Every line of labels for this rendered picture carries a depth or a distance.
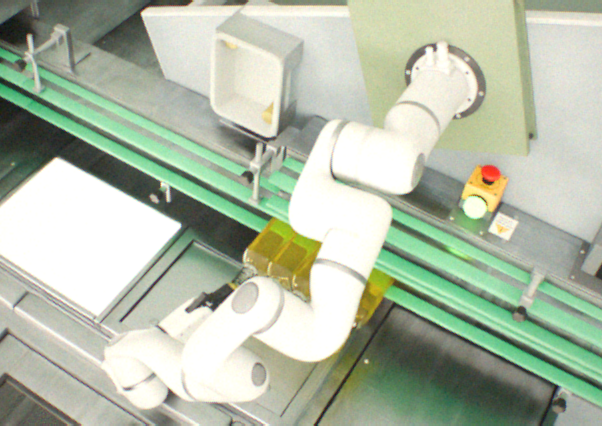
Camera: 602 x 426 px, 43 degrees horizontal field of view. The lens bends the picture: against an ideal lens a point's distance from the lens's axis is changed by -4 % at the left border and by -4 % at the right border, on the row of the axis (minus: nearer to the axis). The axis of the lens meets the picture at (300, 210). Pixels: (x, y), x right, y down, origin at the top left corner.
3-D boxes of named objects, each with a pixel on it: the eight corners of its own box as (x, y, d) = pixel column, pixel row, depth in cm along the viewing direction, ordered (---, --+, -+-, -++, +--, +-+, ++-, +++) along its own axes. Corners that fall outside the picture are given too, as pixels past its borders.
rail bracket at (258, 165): (267, 178, 175) (236, 213, 167) (271, 122, 162) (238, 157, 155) (278, 184, 174) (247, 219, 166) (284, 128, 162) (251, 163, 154)
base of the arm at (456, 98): (407, 33, 139) (372, 73, 129) (474, 38, 133) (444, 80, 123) (416, 107, 148) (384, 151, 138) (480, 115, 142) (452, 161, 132)
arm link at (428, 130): (443, 157, 132) (408, 213, 122) (372, 137, 137) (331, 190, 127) (447, 109, 126) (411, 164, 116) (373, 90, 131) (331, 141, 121)
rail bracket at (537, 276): (529, 269, 152) (505, 317, 144) (540, 246, 146) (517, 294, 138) (547, 278, 151) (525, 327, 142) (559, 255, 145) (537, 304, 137)
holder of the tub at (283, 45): (232, 107, 187) (213, 125, 182) (236, 11, 166) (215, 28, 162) (293, 136, 182) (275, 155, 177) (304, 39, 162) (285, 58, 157)
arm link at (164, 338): (230, 381, 131) (153, 382, 145) (195, 317, 128) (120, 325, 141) (200, 412, 125) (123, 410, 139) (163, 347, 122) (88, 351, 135)
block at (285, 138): (283, 154, 178) (267, 172, 174) (286, 123, 171) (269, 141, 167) (297, 160, 177) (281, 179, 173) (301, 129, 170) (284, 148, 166)
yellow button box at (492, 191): (470, 185, 163) (457, 207, 159) (479, 160, 158) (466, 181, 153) (501, 199, 161) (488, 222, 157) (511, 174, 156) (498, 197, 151)
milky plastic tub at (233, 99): (231, 91, 183) (209, 111, 177) (234, 11, 166) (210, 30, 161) (294, 120, 178) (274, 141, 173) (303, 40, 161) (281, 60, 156)
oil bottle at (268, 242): (290, 209, 179) (238, 272, 166) (292, 192, 174) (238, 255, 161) (311, 220, 177) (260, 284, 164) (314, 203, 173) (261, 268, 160)
